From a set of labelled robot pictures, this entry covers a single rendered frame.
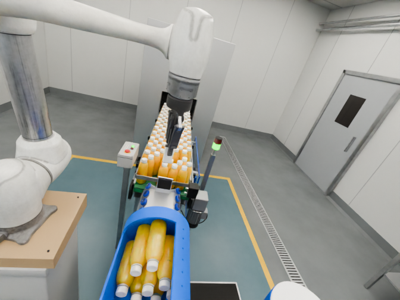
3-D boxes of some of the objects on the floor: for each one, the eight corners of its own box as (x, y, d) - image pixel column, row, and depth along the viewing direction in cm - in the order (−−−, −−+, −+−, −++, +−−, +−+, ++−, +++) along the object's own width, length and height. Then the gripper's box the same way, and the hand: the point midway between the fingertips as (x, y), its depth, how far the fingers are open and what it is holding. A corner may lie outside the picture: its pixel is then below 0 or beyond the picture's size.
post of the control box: (115, 249, 187) (124, 161, 143) (116, 245, 191) (125, 158, 147) (119, 249, 188) (130, 162, 144) (120, 246, 191) (131, 159, 147)
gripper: (164, 86, 61) (153, 151, 72) (172, 100, 51) (158, 173, 62) (187, 90, 64) (173, 152, 75) (199, 105, 54) (181, 174, 65)
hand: (168, 153), depth 67 cm, fingers closed
